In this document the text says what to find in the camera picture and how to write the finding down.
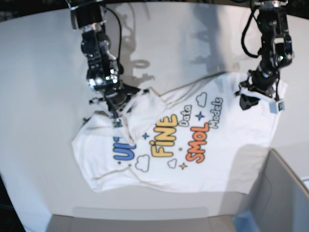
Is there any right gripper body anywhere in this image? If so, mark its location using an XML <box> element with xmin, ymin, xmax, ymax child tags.
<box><xmin>89</xmin><ymin>83</ymin><xmax>149</xmax><ymax>118</ymax></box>

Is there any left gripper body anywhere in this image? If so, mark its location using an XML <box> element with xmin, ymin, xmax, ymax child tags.
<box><xmin>235</xmin><ymin>69</ymin><xmax>280</xmax><ymax>99</ymax></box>

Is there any white t-shirt with print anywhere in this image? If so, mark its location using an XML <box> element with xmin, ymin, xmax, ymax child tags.
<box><xmin>72</xmin><ymin>72</ymin><xmax>280</xmax><ymax>194</ymax></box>

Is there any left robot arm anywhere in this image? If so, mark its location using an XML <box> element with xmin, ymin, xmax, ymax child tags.
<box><xmin>235</xmin><ymin>0</ymin><xmax>295</xmax><ymax>114</ymax></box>

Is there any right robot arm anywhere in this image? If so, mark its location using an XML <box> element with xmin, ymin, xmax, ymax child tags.
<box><xmin>67</xmin><ymin>0</ymin><xmax>149</xmax><ymax>119</ymax></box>

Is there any grey cardboard box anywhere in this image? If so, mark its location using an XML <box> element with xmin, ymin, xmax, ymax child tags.
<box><xmin>232</xmin><ymin>149</ymin><xmax>309</xmax><ymax>232</ymax></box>

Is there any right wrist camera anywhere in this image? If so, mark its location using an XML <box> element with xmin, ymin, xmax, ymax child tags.
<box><xmin>112</xmin><ymin>117</ymin><xmax>123</xmax><ymax>128</ymax></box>

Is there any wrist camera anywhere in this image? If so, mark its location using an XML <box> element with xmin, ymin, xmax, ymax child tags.
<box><xmin>269</xmin><ymin>100</ymin><xmax>285</xmax><ymax>114</ymax></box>
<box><xmin>112</xmin><ymin>117</ymin><xmax>123</xmax><ymax>128</ymax></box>

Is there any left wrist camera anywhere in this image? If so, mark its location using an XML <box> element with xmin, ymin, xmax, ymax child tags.
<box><xmin>269</xmin><ymin>100</ymin><xmax>285</xmax><ymax>114</ymax></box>

